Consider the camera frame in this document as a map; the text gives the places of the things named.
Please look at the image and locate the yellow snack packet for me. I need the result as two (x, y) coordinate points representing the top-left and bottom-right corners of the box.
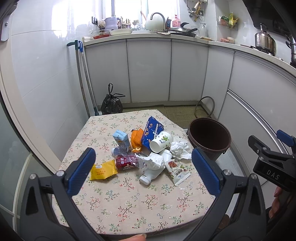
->
(90, 160), (118, 181)

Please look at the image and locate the white snack wrapper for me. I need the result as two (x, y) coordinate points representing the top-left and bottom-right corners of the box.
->
(165, 159), (191, 186)

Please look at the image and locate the white tissue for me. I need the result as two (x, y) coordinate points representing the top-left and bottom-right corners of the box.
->
(170, 136), (192, 160)

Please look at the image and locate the clear plastic bottle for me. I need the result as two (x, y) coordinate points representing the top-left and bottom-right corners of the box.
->
(111, 147), (132, 158)

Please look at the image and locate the red milk can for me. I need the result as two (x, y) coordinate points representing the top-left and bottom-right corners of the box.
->
(115, 154), (138, 171)

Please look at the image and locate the light blue drink carton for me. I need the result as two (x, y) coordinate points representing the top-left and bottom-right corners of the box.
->
(113, 130), (132, 152)

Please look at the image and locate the white floral paper cup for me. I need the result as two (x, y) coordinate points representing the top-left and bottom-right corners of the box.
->
(149, 131), (173, 153)

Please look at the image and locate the white paper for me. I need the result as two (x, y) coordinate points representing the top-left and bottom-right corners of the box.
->
(136, 152), (165, 170)

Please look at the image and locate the white plastic bottle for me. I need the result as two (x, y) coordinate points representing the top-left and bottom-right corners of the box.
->
(137, 149), (172, 186)

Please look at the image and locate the orange peel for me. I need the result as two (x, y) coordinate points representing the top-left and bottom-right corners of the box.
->
(130, 128), (144, 153)

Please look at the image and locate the blue cookie box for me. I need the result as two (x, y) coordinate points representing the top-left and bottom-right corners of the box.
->
(141, 116), (164, 150)

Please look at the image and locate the dark brown trash bucket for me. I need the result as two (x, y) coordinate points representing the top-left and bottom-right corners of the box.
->
(187, 118), (232, 161)

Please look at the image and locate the right hand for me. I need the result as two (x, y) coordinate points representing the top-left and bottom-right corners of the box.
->
(268, 187), (282, 218)

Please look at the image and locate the left hand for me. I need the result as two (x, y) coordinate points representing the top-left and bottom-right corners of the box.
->
(121, 233), (147, 241)

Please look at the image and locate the floral tablecloth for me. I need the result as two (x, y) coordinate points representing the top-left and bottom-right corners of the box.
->
(60, 109), (215, 235)

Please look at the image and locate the green floor mat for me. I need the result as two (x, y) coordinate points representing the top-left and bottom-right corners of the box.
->
(123, 105), (208, 128)

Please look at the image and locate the black garbage bag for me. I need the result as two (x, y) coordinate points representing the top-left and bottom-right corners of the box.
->
(100, 83), (125, 114)

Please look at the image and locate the black wok pan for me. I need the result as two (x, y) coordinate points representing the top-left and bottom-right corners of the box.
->
(169, 22), (198, 37)

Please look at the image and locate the pink soap bottle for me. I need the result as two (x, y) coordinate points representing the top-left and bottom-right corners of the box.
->
(172, 15), (181, 27)

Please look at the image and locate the sink faucet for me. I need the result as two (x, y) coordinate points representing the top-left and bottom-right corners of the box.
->
(150, 13), (165, 29)

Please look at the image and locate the purple electric kettle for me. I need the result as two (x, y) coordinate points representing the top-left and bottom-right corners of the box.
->
(104, 16), (122, 30)

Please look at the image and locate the white kettle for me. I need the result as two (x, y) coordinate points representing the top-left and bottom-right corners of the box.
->
(145, 19), (164, 31)

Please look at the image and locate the brown hose ring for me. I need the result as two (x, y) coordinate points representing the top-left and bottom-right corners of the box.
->
(194, 96), (216, 119)

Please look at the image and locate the wall spice rack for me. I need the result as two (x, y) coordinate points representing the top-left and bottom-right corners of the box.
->
(218, 12), (239, 30)

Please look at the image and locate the blue handled mop pole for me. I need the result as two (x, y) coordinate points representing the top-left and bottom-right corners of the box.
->
(78, 41), (99, 116)

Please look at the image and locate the teal handled mop pole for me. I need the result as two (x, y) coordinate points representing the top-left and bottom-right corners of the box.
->
(67, 40), (90, 118)

